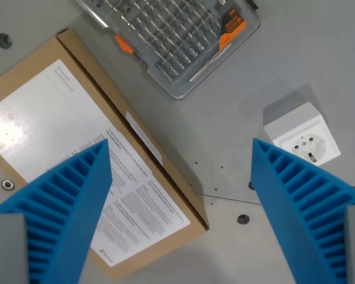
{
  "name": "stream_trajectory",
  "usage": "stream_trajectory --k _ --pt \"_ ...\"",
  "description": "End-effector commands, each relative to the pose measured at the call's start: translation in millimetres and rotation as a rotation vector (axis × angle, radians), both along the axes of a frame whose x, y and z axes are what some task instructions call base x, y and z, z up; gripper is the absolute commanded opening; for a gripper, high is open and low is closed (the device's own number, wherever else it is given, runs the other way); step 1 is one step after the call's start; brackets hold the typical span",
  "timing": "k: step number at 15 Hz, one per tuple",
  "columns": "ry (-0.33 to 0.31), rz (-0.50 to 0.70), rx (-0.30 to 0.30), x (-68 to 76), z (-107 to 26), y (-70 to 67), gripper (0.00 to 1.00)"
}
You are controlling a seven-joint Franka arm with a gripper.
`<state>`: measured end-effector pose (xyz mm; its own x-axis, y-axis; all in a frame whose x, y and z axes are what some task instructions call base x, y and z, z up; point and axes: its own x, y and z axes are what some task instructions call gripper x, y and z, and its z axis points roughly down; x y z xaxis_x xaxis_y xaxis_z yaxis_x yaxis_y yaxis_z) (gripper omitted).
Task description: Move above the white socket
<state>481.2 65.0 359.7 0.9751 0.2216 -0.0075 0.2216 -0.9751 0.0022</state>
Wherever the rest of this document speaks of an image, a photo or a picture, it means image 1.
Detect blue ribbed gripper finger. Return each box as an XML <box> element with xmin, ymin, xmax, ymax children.
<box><xmin>250</xmin><ymin>137</ymin><xmax>355</xmax><ymax>284</ymax></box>
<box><xmin>0</xmin><ymin>138</ymin><xmax>112</xmax><ymax>284</ymax></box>

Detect white electrical socket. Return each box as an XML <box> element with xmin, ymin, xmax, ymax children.
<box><xmin>263</xmin><ymin>101</ymin><xmax>342</xmax><ymax>167</ymax></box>

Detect brown cardboard box white label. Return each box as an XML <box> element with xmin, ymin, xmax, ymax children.
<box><xmin>0</xmin><ymin>28</ymin><xmax>211</xmax><ymax>282</ymax></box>

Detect clear screwdriver bit set case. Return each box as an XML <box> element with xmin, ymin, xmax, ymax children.
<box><xmin>74</xmin><ymin>0</ymin><xmax>261</xmax><ymax>101</ymax></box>

